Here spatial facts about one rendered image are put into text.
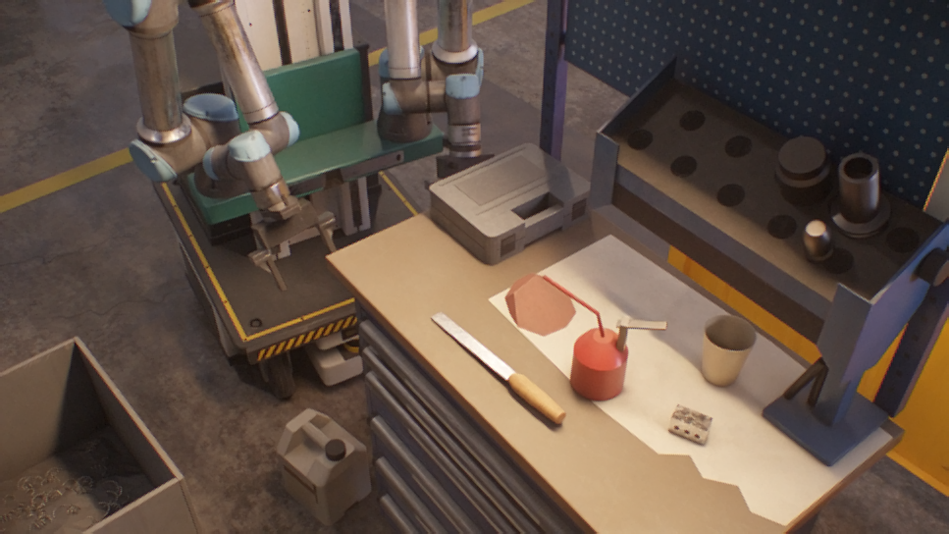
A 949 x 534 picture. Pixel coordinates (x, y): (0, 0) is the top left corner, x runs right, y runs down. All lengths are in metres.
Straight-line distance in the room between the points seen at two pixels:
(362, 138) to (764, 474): 1.46
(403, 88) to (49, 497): 1.24
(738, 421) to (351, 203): 1.55
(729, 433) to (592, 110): 2.67
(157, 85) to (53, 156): 2.01
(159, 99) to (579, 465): 1.20
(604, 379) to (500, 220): 0.41
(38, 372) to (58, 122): 2.10
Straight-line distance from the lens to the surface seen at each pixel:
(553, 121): 1.83
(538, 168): 1.80
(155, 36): 1.97
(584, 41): 1.70
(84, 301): 3.25
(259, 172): 1.91
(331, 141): 2.45
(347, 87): 2.45
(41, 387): 2.32
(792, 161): 1.30
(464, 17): 2.27
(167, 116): 2.09
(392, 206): 2.86
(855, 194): 1.25
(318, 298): 2.56
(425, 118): 2.43
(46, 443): 2.44
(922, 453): 2.56
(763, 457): 1.44
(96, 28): 4.97
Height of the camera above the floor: 2.05
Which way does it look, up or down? 41 degrees down
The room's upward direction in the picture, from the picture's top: straight up
